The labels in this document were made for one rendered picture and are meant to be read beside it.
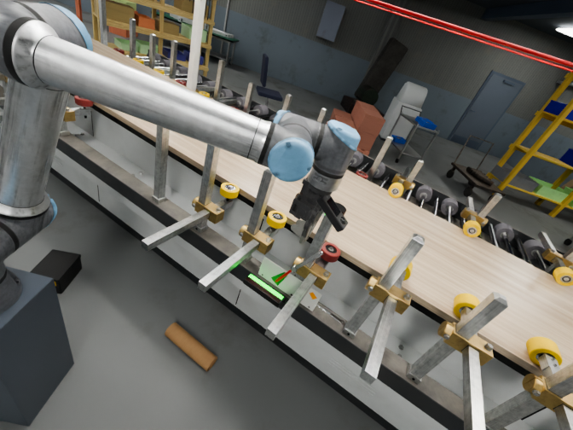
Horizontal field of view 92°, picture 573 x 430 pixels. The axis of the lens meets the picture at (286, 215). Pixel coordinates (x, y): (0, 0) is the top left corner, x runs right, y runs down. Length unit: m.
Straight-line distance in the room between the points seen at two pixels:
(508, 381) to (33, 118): 1.69
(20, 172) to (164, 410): 1.13
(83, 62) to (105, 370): 1.39
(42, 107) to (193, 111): 0.43
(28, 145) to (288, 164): 0.68
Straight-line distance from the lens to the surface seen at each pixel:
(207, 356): 1.64
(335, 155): 0.71
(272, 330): 0.83
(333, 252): 1.08
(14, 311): 1.22
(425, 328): 1.32
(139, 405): 1.64
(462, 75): 10.64
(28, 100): 0.90
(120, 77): 0.62
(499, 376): 1.43
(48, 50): 0.68
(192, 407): 1.64
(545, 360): 1.26
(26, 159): 1.00
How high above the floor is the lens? 1.54
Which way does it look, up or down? 33 degrees down
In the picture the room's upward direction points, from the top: 21 degrees clockwise
